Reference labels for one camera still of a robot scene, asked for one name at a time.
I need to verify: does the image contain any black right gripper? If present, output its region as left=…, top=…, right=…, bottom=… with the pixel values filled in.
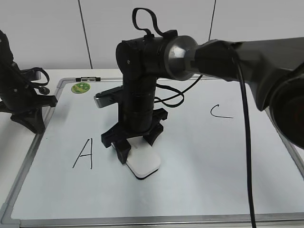
left=101, top=108, right=168, bottom=164

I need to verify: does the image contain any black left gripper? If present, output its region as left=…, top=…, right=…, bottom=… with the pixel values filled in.
left=0, top=68, right=57, bottom=133

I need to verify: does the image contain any white whiteboard eraser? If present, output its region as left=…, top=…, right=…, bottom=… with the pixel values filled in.
left=123, top=137, right=161, bottom=180

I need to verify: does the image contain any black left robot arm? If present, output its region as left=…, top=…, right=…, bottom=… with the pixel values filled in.
left=0, top=32, right=57, bottom=133

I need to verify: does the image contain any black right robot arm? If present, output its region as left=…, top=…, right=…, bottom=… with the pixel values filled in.
left=96, top=30, right=304, bottom=163

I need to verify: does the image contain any round green magnet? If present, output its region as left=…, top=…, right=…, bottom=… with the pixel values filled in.
left=71, top=82, right=91, bottom=94

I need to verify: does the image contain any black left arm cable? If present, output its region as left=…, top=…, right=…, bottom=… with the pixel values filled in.
left=26, top=67, right=50, bottom=96

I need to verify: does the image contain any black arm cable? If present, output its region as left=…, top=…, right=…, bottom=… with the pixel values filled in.
left=26, top=67, right=50, bottom=96
left=229, top=42, right=257, bottom=228

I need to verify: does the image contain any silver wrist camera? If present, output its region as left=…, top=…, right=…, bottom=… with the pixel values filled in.
left=94, top=85, right=123, bottom=108

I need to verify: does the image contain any white board with grey frame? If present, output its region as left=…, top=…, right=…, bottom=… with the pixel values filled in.
left=0, top=74, right=304, bottom=228

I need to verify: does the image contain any black looped wrist cable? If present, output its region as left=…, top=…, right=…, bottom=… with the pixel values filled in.
left=132, top=8, right=185, bottom=108

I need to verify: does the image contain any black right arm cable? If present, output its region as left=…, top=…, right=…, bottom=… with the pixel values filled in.
left=229, top=42, right=257, bottom=228

